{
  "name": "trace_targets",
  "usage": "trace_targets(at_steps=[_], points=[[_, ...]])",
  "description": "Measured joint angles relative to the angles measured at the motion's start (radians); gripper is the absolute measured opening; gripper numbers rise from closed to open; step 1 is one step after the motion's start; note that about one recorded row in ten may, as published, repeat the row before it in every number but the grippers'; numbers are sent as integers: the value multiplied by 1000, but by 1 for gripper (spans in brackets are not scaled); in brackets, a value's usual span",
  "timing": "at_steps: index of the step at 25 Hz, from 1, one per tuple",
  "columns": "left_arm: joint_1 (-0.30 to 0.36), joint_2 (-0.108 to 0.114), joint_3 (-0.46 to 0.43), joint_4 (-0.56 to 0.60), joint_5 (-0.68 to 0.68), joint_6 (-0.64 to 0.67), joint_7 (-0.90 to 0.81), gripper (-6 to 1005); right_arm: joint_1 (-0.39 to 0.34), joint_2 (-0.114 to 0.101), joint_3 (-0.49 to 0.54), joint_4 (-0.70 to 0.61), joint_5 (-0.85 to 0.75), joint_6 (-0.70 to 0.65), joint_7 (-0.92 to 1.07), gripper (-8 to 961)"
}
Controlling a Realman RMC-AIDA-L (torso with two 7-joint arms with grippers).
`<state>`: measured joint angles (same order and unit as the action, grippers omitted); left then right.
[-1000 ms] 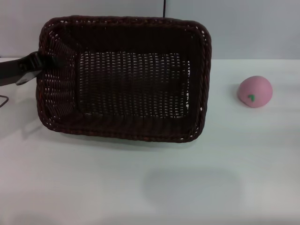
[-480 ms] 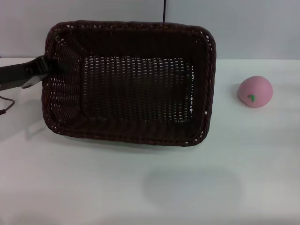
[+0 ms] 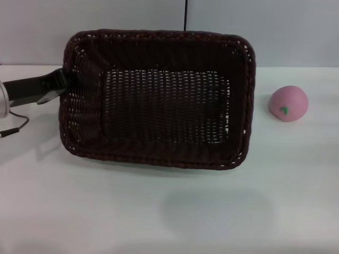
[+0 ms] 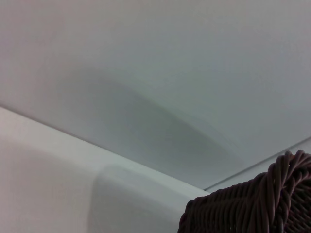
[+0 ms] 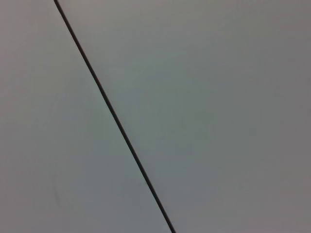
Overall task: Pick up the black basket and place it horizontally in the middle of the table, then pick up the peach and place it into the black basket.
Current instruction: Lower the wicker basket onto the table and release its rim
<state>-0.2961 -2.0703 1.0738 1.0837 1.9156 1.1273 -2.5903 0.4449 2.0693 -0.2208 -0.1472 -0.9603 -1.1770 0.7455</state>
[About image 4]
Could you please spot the dark brown woven basket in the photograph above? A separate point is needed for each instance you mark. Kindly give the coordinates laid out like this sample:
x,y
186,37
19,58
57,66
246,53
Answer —
x,y
243,208

